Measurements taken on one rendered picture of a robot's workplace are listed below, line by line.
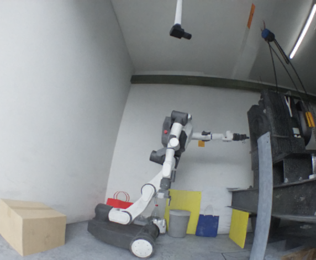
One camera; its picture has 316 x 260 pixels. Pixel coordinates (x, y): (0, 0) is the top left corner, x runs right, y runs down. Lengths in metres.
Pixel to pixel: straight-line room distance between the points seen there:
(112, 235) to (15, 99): 1.30
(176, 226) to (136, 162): 1.14
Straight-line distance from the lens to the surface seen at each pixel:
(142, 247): 1.29
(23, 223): 0.99
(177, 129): 1.31
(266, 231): 1.23
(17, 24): 1.35
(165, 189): 1.21
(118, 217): 1.47
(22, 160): 1.30
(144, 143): 2.42
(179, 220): 1.95
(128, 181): 2.36
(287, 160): 1.35
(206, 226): 2.15
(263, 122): 1.53
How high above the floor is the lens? 0.61
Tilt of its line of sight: 22 degrees up
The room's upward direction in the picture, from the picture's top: 8 degrees clockwise
